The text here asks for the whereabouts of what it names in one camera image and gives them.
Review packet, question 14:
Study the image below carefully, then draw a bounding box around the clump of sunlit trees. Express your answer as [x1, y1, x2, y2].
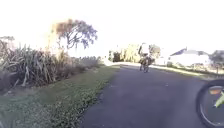
[108, 43, 141, 64]

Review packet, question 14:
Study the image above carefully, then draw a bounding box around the person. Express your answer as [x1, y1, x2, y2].
[137, 42, 152, 67]

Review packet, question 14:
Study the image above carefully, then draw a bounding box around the dark grey asphalt path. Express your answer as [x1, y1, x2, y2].
[79, 64, 224, 128]

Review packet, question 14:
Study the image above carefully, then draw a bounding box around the white house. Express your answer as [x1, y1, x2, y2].
[167, 47, 211, 68]

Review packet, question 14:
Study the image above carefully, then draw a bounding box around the grass verge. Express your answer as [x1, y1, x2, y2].
[0, 64, 121, 128]
[149, 63, 224, 81]

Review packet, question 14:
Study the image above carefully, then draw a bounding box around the broad-crowned tree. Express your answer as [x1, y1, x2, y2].
[51, 18, 99, 52]

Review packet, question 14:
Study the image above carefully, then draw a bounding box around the small tree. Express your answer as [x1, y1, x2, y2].
[148, 44, 162, 61]

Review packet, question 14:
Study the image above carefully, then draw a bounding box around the row of flax bushes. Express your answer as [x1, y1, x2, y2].
[0, 35, 101, 93]

